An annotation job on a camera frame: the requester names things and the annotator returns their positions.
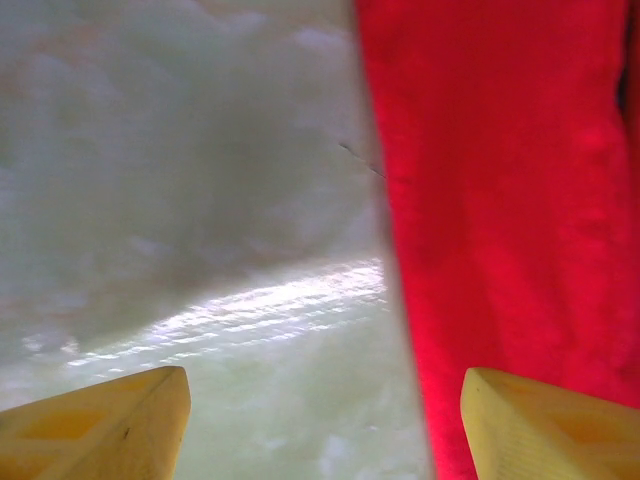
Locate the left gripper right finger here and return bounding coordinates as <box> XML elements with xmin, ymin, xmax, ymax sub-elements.
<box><xmin>459</xmin><ymin>367</ymin><xmax>640</xmax><ymax>480</ymax></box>

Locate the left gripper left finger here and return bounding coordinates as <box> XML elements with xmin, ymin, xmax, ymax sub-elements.
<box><xmin>0</xmin><ymin>366</ymin><xmax>192</xmax><ymax>480</ymax></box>

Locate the red t-shirt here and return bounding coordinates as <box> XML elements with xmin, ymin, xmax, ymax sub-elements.
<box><xmin>349</xmin><ymin>0</ymin><xmax>640</xmax><ymax>480</ymax></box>

